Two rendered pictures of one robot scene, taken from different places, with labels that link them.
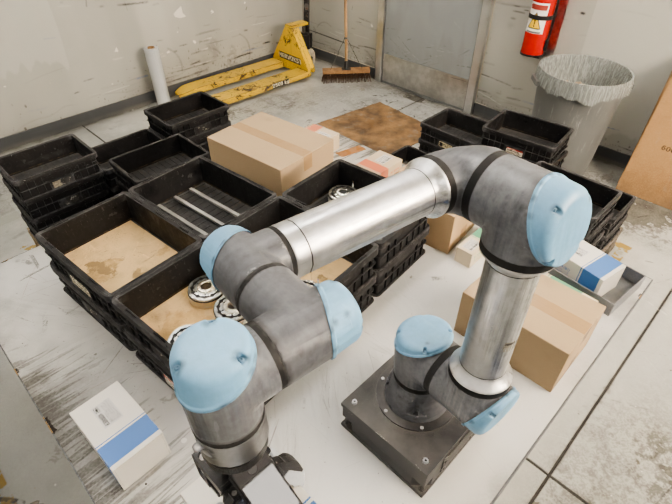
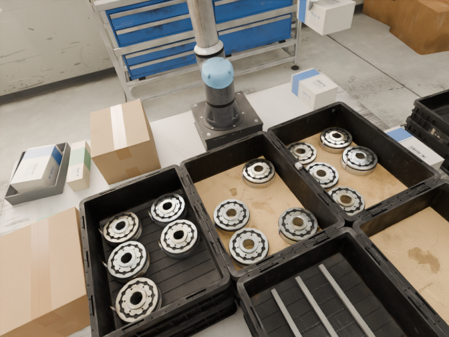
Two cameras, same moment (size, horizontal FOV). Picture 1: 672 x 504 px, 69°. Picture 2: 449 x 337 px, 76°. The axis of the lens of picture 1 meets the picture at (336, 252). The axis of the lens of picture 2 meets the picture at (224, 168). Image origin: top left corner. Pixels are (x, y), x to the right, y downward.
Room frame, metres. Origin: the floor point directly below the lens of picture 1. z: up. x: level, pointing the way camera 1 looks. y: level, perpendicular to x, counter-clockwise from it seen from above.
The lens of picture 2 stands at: (1.48, 0.33, 1.54)
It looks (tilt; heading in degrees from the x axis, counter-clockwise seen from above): 47 degrees down; 213
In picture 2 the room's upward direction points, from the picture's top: 9 degrees counter-clockwise
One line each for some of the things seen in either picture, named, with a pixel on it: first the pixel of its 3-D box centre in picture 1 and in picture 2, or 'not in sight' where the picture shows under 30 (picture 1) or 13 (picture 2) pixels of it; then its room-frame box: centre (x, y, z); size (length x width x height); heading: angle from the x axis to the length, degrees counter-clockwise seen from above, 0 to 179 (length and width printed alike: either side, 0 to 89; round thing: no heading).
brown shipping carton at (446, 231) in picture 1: (428, 205); (55, 274); (1.44, -0.33, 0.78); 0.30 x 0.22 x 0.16; 52
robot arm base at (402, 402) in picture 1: (418, 381); (221, 105); (0.65, -0.19, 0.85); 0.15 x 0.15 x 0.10
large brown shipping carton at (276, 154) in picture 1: (272, 160); not in sight; (1.73, 0.26, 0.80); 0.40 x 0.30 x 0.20; 51
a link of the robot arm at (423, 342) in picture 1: (424, 351); (218, 79); (0.64, -0.19, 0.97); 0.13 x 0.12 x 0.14; 38
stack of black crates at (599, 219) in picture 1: (551, 226); not in sight; (1.85, -1.04, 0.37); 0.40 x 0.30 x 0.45; 45
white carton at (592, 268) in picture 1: (581, 265); (40, 170); (1.15, -0.79, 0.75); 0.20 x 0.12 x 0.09; 34
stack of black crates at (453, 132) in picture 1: (456, 150); not in sight; (2.70, -0.75, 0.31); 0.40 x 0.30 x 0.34; 45
